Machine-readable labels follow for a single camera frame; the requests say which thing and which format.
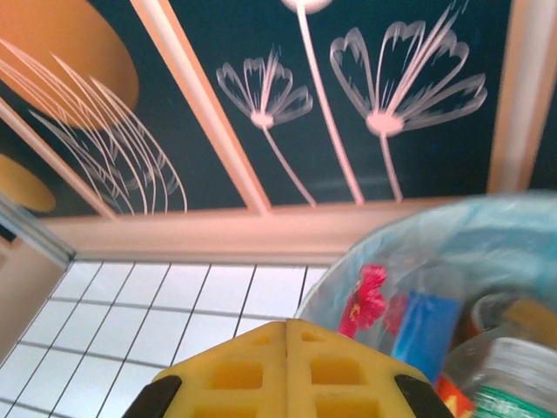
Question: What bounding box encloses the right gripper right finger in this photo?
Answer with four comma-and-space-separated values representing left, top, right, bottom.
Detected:
285, 318, 456, 418

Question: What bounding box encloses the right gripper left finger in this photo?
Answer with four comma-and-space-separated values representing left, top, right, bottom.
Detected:
125, 319, 288, 418

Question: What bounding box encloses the blue red label bottle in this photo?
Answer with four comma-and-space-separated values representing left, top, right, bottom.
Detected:
337, 260, 466, 384

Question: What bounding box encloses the orange label clear bottle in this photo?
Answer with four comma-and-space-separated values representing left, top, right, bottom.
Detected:
434, 373, 475, 418

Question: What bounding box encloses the clear bottle green white label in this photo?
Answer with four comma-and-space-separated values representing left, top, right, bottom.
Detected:
447, 334, 557, 418

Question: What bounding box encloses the orange juice bottle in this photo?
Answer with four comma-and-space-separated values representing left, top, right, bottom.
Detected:
467, 293, 557, 345

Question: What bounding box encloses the bin with blue liner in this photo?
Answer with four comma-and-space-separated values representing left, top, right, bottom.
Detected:
293, 191, 557, 418

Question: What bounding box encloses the aluminium corner post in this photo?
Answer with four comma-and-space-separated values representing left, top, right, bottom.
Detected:
0, 191, 77, 267

